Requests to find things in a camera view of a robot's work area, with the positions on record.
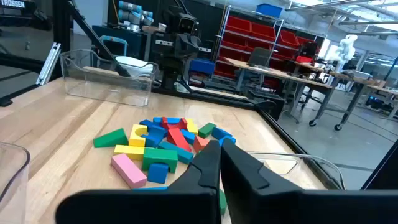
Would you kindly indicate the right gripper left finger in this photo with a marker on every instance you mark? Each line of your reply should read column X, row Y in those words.
column 192, row 202

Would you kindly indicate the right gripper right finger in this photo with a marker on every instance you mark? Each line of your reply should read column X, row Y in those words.
column 264, row 202

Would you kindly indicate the long green block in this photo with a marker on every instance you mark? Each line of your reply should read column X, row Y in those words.
column 206, row 130
column 222, row 202

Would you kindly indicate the long blue block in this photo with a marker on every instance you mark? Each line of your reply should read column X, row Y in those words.
column 146, row 123
column 188, row 137
column 228, row 140
column 169, row 120
column 150, row 188

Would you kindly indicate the small blue block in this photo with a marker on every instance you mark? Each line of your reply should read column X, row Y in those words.
column 157, row 173

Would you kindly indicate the long teal-blue block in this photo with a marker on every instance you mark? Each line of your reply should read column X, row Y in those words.
column 175, row 151

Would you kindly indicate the green cube block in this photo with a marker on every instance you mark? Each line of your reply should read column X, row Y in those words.
column 159, row 155

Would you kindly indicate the orange-red triangle block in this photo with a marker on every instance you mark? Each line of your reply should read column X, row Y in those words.
column 200, row 143

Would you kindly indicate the long pink block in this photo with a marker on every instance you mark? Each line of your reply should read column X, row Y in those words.
column 128, row 170

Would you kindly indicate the short blue block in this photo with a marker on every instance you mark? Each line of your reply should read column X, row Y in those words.
column 220, row 133

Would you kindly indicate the long yellow block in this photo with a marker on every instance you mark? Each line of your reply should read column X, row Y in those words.
column 192, row 127
column 129, row 152

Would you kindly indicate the red bridge block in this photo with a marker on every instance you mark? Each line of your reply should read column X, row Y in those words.
column 174, row 126

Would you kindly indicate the yellow arch block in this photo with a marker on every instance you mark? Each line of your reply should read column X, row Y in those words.
column 136, row 140

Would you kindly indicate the green wedge block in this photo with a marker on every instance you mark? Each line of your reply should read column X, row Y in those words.
column 110, row 139

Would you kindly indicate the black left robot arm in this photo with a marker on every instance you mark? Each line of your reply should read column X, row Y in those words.
column 168, row 49

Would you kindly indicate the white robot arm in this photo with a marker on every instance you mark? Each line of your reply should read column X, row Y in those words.
column 345, row 46

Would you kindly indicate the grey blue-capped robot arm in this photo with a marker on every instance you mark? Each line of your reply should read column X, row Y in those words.
column 132, row 15

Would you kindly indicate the blue box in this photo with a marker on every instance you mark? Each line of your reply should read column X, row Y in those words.
column 202, row 66

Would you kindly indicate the white rounded seat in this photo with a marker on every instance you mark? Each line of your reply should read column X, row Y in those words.
column 133, row 63

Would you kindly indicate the red bin shelving rack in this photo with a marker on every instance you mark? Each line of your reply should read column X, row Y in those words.
column 239, row 25

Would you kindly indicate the blue storage bin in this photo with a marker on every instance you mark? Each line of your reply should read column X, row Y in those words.
column 269, row 10

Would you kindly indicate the wooden desk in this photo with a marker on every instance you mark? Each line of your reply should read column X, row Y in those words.
column 280, row 74
column 357, row 80

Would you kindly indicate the clear plastic bin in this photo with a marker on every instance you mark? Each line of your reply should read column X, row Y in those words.
column 93, row 90
column 9, row 186

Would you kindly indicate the red box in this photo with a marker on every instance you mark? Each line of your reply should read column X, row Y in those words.
column 304, row 59

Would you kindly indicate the silver aluminium extrusion bar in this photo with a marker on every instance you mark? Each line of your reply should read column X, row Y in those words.
column 48, row 63

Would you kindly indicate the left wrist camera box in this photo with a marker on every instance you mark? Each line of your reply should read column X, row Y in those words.
column 187, row 24

